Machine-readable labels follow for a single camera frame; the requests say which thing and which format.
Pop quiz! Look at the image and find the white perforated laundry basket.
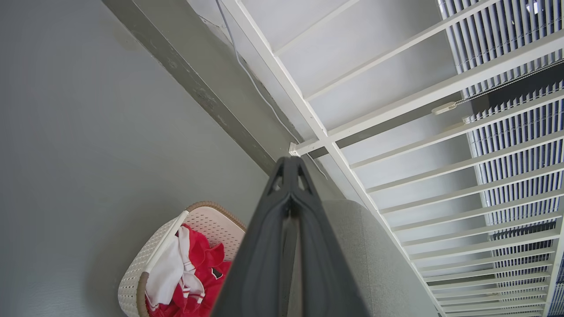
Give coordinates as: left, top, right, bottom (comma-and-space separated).
118, 201, 247, 317

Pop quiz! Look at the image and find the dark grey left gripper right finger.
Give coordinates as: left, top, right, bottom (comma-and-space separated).
291, 157, 371, 317

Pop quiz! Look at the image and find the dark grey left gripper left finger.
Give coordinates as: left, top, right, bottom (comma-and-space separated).
210, 157, 292, 317

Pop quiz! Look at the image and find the white metal railing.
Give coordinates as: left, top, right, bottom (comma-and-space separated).
220, 0, 564, 317

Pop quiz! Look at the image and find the white blind cord pull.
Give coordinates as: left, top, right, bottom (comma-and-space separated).
431, 102, 459, 116

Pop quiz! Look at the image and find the grey skirting board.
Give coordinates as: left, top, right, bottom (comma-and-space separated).
101, 0, 288, 175

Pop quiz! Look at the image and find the thin white wall cable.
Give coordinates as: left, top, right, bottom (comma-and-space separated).
215, 0, 329, 180

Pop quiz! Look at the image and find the grey fabric sofa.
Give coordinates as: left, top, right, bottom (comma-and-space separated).
282, 199, 439, 317

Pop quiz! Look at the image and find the white slatted window blind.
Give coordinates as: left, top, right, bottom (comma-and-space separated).
436, 0, 564, 100
463, 81, 564, 317

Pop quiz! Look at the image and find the white garment with red trim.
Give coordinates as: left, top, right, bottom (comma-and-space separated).
145, 226, 206, 311

